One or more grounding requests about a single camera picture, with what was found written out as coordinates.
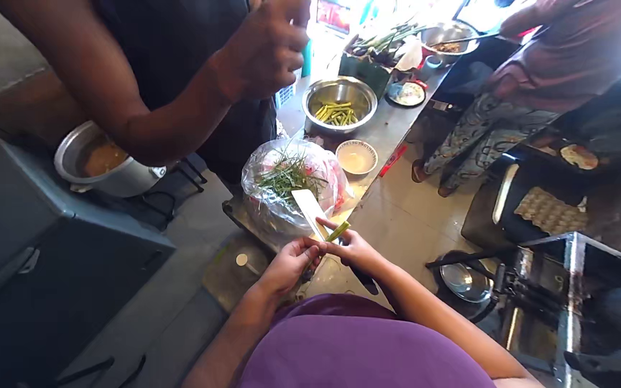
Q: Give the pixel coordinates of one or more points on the person's left hand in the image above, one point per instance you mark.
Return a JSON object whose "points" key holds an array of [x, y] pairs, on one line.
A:
{"points": [[283, 268]]}

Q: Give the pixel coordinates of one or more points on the person's right hand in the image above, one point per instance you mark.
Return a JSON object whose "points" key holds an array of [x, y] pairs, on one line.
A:
{"points": [[360, 251]]}

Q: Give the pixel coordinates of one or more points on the person's right index finger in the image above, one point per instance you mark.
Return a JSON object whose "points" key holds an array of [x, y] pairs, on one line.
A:
{"points": [[332, 224]]}

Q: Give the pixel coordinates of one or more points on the person's left thumb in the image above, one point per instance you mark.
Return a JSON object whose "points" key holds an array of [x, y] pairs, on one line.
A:
{"points": [[308, 252]]}

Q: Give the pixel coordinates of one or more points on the person's left fingers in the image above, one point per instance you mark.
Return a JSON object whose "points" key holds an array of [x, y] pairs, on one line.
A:
{"points": [[315, 262]]}

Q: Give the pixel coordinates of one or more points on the person's right thumb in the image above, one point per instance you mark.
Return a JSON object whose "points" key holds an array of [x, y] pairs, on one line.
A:
{"points": [[332, 248]]}

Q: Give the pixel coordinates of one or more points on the green vegetable stalk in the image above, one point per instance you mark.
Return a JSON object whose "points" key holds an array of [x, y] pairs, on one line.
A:
{"points": [[338, 231]]}

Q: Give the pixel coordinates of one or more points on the knife with wide blade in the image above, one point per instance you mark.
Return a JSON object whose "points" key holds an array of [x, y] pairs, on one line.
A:
{"points": [[308, 207]]}

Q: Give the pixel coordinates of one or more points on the person's right forearm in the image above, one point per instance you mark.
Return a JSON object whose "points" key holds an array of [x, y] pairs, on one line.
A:
{"points": [[440, 312]]}

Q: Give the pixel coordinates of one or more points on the person's left forearm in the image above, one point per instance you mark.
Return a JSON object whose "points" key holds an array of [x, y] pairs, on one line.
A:
{"points": [[240, 328]]}

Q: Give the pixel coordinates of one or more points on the clear plastic bag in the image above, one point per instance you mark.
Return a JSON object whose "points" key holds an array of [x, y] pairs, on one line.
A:
{"points": [[267, 207]]}

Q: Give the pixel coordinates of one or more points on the pile of green vegetable peels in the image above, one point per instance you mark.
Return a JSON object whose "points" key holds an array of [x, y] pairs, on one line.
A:
{"points": [[289, 175]]}

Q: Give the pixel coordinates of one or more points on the round patterned bowl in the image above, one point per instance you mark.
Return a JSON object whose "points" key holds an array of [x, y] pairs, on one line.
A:
{"points": [[356, 158]]}

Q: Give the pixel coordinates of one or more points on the red plastic packet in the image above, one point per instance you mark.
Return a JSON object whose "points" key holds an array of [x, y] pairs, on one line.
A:
{"points": [[393, 160]]}

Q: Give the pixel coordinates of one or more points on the person's body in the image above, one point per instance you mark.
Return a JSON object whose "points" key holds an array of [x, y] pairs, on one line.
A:
{"points": [[364, 350]]}

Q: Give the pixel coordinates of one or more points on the metal work table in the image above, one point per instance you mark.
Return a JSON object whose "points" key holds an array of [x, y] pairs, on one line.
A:
{"points": [[386, 129]]}

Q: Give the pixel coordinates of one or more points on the pile of cut green stalks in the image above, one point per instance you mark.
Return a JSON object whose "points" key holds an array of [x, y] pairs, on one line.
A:
{"points": [[337, 114]]}

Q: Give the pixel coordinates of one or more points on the large steel bowl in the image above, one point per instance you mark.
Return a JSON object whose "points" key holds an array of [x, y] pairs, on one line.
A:
{"points": [[318, 93]]}

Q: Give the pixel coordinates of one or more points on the round steel basin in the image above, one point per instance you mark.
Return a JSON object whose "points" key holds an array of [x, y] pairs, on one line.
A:
{"points": [[464, 283]]}

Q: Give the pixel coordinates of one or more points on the black metal stand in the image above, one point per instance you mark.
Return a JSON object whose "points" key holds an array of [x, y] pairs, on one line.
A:
{"points": [[167, 202]]}

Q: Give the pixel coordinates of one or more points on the plate with white food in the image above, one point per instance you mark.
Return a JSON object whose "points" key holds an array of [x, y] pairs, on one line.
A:
{"points": [[409, 94]]}

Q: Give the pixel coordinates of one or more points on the dark green crate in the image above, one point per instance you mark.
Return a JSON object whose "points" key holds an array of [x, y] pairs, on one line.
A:
{"points": [[361, 75]]}

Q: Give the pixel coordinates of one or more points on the pile of leafy green vegetables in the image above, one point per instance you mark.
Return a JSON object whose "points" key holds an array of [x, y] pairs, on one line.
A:
{"points": [[383, 45]]}

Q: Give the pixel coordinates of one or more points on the large aluminium pot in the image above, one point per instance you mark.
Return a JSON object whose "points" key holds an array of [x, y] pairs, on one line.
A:
{"points": [[132, 180]]}

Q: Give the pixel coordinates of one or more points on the egg tray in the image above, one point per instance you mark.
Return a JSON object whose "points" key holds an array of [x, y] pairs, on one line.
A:
{"points": [[550, 212]]}

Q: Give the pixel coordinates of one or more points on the steel bowl with brown food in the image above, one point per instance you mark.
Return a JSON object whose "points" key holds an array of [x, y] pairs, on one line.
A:
{"points": [[467, 47]]}

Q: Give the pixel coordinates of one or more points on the grey metal cabinet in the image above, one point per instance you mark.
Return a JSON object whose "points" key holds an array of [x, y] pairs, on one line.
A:
{"points": [[84, 258]]}

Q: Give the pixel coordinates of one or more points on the large dark pot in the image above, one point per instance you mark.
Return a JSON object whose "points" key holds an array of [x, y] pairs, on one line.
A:
{"points": [[615, 334]]}

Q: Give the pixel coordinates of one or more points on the metal frame stand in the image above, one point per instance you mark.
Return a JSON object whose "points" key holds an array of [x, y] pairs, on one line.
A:
{"points": [[572, 302]]}

